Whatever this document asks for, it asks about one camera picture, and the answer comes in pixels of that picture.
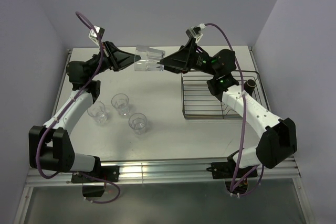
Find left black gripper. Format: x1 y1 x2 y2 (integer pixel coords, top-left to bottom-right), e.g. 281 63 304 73
86 41 141 79

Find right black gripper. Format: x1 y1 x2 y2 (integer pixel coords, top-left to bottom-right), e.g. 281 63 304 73
156 37 218 77

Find tall clear glass back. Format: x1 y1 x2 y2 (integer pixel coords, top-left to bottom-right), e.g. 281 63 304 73
134 45 165 71

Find brown ceramic mug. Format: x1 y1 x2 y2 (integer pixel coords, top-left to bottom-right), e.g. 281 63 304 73
244 79 256 96

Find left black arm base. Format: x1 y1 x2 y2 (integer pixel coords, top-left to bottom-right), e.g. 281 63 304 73
71 165 121 202

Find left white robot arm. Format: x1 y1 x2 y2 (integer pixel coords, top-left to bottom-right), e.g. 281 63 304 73
28 41 141 182

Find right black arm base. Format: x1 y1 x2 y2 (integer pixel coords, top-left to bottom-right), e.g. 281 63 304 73
206 151 258 197

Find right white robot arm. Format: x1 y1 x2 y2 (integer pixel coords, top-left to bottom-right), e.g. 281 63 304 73
160 38 297 177

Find clear glass middle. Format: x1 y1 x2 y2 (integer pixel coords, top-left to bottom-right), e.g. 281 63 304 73
111 93 130 115

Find clear glass left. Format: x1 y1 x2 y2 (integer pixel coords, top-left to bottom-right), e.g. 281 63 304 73
87 101 108 124

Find clear glass front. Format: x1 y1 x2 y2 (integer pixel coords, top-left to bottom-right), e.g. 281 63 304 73
128 113 148 136

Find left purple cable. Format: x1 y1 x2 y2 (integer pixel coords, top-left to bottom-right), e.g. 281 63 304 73
35 11 121 205

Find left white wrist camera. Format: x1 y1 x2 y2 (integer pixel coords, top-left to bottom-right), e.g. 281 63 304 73
89 25 105 47

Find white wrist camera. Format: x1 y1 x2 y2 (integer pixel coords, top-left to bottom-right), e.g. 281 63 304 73
186 23 206 44
89 25 105 47

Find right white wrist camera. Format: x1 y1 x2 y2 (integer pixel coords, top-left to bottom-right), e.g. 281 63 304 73
186 23 206 44

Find black wire dish rack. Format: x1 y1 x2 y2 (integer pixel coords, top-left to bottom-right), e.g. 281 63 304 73
181 70 270 120

